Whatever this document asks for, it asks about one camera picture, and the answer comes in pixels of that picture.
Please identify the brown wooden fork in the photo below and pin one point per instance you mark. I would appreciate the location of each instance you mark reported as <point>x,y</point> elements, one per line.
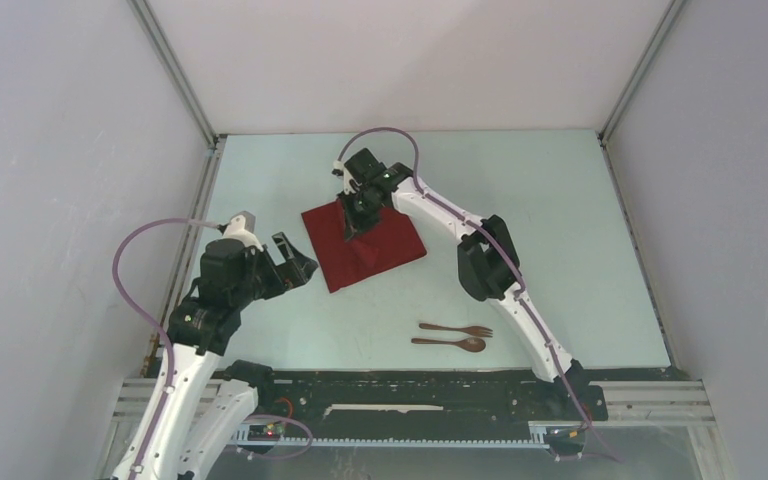
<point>474,331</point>

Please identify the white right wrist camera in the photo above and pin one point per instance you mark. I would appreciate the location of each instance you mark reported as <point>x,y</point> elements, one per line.
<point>338,169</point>

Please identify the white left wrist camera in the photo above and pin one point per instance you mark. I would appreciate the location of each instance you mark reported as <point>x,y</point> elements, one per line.
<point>241,228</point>

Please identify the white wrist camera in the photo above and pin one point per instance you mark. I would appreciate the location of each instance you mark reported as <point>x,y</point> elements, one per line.
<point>241,228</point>
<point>338,169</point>

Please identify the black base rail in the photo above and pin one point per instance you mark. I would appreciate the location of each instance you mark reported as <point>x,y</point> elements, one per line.
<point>467,409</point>

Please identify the brown wooden spoon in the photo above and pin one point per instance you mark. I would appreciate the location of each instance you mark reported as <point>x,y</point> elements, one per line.
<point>469,344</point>

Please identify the aluminium frame post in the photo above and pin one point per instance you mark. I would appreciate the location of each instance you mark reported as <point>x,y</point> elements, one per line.
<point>159,41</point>
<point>658,38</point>

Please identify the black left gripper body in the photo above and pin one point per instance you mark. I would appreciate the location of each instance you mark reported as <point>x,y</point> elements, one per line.
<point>265,279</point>

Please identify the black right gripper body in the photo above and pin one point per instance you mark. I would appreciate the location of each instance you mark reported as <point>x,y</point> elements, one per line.
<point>358,205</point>

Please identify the red cloth napkin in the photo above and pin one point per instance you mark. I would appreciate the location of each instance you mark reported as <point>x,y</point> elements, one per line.
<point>390,244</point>

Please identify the left aluminium frame post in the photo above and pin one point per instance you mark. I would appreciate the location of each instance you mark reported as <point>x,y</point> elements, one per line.
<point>159,41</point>

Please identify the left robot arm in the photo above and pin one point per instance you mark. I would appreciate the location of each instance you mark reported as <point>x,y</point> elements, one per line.
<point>172,441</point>

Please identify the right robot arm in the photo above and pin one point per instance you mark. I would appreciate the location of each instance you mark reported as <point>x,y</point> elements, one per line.
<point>488,266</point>

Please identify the right aluminium frame post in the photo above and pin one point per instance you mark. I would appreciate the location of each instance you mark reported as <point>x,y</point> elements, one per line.
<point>658,38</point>

